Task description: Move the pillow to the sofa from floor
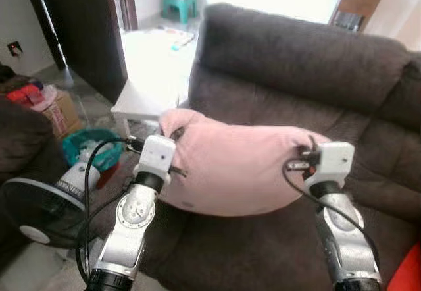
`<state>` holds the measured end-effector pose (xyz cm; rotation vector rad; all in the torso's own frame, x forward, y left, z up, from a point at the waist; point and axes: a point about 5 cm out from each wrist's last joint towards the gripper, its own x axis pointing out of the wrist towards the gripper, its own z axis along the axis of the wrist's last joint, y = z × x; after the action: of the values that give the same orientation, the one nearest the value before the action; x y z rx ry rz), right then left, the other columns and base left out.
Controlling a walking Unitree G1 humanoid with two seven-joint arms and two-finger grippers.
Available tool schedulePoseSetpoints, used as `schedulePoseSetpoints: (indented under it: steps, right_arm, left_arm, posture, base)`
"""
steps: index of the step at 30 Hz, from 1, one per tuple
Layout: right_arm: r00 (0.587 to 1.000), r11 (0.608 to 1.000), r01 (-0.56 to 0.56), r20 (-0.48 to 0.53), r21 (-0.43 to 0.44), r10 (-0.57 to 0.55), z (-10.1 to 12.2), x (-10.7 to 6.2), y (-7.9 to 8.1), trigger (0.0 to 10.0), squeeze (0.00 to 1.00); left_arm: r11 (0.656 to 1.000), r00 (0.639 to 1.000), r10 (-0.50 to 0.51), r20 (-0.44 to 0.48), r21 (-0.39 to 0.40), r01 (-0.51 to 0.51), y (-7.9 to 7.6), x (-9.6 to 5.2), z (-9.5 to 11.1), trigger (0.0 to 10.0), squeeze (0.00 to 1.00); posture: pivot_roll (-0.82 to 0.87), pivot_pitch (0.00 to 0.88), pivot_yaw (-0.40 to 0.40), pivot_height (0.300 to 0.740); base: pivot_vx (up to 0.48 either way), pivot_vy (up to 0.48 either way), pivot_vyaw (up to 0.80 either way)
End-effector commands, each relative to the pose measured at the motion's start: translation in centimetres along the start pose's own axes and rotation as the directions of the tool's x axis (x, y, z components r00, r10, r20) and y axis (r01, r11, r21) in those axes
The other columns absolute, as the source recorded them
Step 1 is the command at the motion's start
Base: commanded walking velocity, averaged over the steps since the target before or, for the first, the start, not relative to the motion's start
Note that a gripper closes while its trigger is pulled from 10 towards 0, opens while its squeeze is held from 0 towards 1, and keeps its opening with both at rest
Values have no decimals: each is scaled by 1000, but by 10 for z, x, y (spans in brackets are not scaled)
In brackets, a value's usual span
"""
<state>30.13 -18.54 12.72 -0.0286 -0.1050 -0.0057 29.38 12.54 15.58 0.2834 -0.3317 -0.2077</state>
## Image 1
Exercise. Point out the pink pillow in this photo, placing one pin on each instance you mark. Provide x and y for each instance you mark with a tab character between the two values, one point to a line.
237	166

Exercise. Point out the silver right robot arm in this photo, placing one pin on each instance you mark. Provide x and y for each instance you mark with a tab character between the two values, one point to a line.
345	245

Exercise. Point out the dark brown fabric sofa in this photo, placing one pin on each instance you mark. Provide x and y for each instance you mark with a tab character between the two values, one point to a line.
296	67

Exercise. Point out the black floor fan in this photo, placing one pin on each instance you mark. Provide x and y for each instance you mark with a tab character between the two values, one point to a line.
39	212

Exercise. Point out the red pillow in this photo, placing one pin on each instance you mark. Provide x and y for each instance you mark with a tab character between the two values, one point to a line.
408	271

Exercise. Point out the white low table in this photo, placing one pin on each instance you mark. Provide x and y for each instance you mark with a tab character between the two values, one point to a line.
154	74

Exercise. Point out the teal plastic basket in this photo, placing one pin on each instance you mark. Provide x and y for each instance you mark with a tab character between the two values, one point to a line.
75	146

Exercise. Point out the cardboard box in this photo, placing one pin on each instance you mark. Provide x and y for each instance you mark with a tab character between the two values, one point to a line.
62	116

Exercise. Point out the teal plastic stool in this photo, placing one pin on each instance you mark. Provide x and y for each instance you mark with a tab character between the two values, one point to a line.
181	1

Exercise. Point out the dark brown wooden door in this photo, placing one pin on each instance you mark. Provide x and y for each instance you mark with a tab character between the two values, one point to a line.
85	27

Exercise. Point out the brown wooden cabinet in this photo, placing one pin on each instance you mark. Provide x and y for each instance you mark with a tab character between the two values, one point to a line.
358	8

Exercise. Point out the dark brown armchair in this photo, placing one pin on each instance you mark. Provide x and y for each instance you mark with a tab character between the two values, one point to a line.
23	146

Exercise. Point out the red packet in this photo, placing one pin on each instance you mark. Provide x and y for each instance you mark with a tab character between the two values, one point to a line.
26	95

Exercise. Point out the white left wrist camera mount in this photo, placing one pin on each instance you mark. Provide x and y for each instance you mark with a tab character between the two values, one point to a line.
154	156

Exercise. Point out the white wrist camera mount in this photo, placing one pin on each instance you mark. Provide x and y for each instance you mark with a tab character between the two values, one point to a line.
335	162
154	156

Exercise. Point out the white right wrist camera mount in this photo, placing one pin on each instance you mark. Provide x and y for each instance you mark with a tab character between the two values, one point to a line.
335	162

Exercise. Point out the black wall socket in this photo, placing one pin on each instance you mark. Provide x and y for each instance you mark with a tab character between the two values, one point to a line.
14	49

